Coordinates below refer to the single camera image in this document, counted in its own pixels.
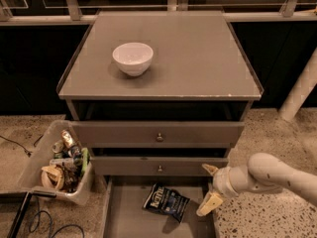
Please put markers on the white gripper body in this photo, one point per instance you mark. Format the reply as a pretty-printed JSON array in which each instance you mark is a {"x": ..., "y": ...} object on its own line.
[{"x": 220, "y": 180}]

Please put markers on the gold snack can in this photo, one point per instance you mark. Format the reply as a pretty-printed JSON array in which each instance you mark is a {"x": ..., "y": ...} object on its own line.
[{"x": 67, "y": 139}]

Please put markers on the grey bottom drawer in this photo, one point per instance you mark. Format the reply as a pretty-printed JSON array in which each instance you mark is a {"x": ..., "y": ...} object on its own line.
[{"x": 124, "y": 216}]

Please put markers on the metal window railing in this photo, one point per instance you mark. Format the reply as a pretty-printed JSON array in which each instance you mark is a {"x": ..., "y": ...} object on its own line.
[{"x": 84, "y": 12}]

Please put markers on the green packet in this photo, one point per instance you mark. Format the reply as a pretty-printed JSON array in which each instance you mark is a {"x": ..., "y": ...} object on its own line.
[{"x": 85, "y": 160}]

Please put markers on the cream round packet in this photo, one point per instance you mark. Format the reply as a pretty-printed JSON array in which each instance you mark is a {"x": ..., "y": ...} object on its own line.
[{"x": 52, "y": 177}]

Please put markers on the brass top drawer knob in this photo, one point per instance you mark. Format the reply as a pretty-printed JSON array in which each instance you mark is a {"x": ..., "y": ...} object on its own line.
[{"x": 160, "y": 137}]

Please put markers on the white ceramic bowl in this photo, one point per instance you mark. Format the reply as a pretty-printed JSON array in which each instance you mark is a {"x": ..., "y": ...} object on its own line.
[{"x": 133, "y": 58}]

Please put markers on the grey drawer cabinet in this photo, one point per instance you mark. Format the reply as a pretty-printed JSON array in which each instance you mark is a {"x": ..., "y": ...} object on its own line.
[{"x": 198, "y": 73}]

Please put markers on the grey drawer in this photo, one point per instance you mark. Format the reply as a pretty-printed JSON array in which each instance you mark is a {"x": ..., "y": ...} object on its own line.
[
  {"x": 147, "y": 166},
  {"x": 143, "y": 134},
  {"x": 124, "y": 216}
]

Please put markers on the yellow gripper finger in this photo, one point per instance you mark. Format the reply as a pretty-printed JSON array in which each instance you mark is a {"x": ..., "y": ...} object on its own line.
[
  {"x": 211, "y": 201},
  {"x": 211, "y": 170}
]

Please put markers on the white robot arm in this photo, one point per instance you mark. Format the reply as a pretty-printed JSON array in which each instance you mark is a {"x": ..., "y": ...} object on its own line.
[{"x": 263, "y": 173}]

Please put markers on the grey top drawer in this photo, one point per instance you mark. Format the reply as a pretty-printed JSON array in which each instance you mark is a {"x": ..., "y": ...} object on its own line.
[{"x": 143, "y": 134}]

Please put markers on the blue kettle chip bag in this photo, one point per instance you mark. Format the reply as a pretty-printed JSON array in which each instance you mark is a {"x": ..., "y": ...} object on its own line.
[{"x": 166, "y": 201}]

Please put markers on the grey middle drawer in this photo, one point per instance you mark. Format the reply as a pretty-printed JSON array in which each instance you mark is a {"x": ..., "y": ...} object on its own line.
[{"x": 147, "y": 166}]

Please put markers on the white pillar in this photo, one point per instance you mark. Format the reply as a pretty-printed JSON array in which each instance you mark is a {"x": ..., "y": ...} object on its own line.
[{"x": 302, "y": 88}]

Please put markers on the clear plastic bin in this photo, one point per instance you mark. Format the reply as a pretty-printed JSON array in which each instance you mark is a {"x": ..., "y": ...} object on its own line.
[{"x": 31, "y": 176}]

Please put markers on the black metal bar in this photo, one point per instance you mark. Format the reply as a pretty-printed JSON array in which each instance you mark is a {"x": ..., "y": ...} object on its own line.
[{"x": 23, "y": 198}]

